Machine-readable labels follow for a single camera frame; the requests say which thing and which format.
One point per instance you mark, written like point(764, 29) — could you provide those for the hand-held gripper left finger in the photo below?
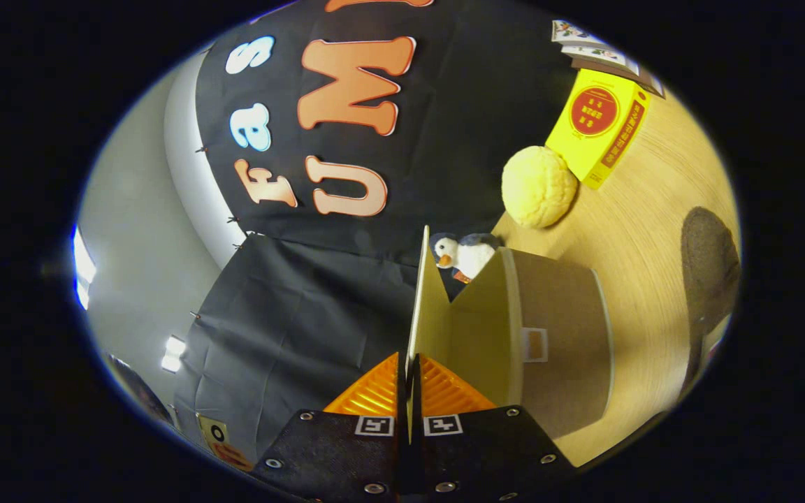
point(400, 454)

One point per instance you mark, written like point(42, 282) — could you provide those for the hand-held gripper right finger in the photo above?
point(419, 454)

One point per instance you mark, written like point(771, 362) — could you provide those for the brown fabric storage box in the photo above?
point(556, 349)

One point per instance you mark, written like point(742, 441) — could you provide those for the brown fuzzy shoe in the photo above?
point(710, 272)

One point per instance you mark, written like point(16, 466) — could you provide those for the beige orange printed sign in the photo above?
point(217, 436)

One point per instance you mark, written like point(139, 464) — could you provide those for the penguin plush toy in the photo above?
point(469, 257)

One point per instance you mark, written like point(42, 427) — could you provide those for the bright ceiling light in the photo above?
point(173, 354)
point(83, 269)

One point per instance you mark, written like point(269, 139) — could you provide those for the yellow round plush bun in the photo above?
point(539, 187)

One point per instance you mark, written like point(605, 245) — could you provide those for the black backdrop cloth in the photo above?
point(458, 140)

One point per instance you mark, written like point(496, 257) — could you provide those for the yellow book with red circle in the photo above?
point(595, 119)

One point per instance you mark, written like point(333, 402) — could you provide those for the brown cover book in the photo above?
point(626, 75)

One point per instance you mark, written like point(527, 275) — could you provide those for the white book with green print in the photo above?
point(602, 56)

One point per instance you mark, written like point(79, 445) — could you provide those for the white floral cover book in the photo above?
point(574, 31)

